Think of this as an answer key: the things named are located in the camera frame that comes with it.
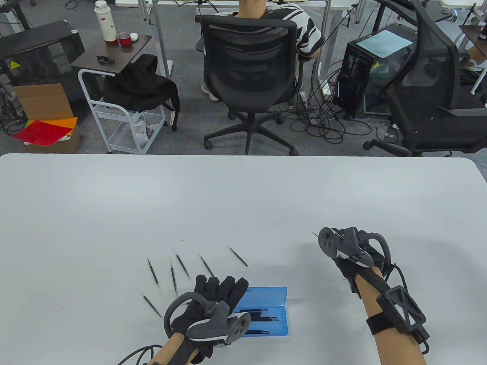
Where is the person's left hand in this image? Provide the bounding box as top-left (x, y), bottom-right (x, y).
top-left (171, 275), bottom-right (250, 362)

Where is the person's right hand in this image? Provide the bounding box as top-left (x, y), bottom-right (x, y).
top-left (331, 227), bottom-right (392, 296)

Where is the group of black pen refills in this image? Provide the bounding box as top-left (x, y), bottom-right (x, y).
top-left (139, 245), bottom-right (255, 318)

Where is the pile of black pen refills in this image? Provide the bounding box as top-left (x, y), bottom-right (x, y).
top-left (243, 308), bottom-right (281, 336)

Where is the blue stationery box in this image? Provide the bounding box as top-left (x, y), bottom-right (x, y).
top-left (233, 286), bottom-right (290, 337)

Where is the person's right forearm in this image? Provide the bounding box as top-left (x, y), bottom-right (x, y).
top-left (354, 266), bottom-right (428, 365)

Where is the person's left forearm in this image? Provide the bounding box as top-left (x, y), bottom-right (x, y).
top-left (148, 333), bottom-right (200, 365)

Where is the open brown cardboard box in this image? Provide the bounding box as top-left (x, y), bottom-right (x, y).
top-left (11, 83), bottom-right (74, 121)

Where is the grey hand controller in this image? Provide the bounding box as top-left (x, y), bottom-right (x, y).
top-left (163, 292), bottom-right (251, 346)
top-left (318, 227), bottom-right (392, 268)

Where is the black high-back office chair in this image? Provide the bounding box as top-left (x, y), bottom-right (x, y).
top-left (363, 0), bottom-right (487, 157)

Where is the white power strip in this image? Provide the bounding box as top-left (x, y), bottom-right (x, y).
top-left (298, 90), bottom-right (319, 126)

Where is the white plastic bag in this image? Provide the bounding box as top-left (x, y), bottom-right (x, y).
top-left (131, 111), bottom-right (158, 149)

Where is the black glass-sided computer tower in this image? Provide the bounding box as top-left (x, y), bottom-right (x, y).
top-left (333, 23), bottom-right (417, 120)

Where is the white metal cart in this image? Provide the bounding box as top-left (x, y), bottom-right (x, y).
top-left (78, 68), bottom-right (168, 155)

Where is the black mesh office chair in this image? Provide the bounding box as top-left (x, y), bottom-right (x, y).
top-left (195, 14), bottom-right (305, 156)

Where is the black jacket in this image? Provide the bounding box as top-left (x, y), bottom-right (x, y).
top-left (102, 54), bottom-right (180, 132)

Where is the light blue paper sheet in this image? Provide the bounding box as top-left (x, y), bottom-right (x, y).
top-left (356, 30), bottom-right (414, 59)

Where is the red paper sheet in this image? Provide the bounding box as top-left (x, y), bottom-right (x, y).
top-left (13, 119), bottom-right (73, 146)

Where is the white desk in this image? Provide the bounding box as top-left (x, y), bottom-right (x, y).
top-left (114, 0), bottom-right (358, 95)

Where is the dark wooden side table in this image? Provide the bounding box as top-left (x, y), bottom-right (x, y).
top-left (70, 35), bottom-right (153, 75)

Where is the dark wooden desk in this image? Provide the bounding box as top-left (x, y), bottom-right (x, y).
top-left (458, 24), bottom-right (487, 50)

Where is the black curved desk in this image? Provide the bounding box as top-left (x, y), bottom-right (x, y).
top-left (375, 0), bottom-right (457, 24)

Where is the white thermos bottle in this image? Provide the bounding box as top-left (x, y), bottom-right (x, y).
top-left (94, 1), bottom-right (118, 44)

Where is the black equipment case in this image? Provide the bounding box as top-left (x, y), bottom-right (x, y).
top-left (0, 20), bottom-right (86, 105)

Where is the black desk leg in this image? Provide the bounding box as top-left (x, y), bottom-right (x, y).
top-left (0, 0), bottom-right (32, 31)

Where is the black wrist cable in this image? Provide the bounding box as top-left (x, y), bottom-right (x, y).
top-left (116, 344), bottom-right (164, 365)
top-left (382, 262), bottom-right (409, 290)

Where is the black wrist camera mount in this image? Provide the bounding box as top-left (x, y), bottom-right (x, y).
top-left (366, 286), bottom-right (430, 354)

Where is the tangle of black floor cables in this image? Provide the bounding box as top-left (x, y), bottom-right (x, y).
top-left (287, 57), bottom-right (375, 145)

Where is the black cable bundle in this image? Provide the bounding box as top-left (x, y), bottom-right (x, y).
top-left (0, 82), bottom-right (28, 135)

